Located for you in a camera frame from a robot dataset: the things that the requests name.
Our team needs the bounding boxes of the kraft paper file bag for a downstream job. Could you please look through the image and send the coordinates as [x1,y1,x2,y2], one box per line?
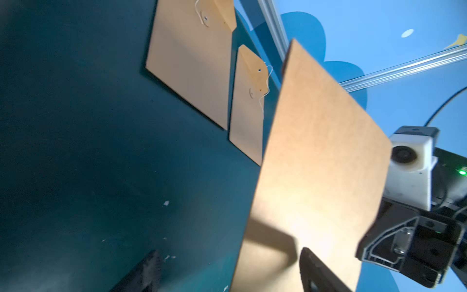
[229,45,273,165]
[230,40,392,292]
[145,0,237,129]

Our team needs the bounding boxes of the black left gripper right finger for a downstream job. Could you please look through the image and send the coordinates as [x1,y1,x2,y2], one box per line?
[299,247,351,292]

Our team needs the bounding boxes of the right side table rail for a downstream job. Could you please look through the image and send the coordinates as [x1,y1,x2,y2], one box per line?
[258,0,289,61]

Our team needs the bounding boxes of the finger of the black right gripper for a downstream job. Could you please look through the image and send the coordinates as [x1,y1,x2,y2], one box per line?
[356,203,438,272]

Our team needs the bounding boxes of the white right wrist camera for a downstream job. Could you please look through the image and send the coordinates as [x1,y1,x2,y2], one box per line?
[383,126,440,211]

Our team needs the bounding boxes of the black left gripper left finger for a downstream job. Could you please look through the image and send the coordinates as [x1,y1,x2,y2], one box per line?
[110,250,162,292]

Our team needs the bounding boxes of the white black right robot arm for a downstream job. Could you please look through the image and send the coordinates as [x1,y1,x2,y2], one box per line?
[356,122,467,288]

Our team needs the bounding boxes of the right diagonal aluminium bar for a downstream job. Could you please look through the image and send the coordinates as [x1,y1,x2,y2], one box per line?
[340,45,467,93]

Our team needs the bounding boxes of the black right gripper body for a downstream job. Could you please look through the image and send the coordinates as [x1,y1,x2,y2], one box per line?
[395,214,465,288]

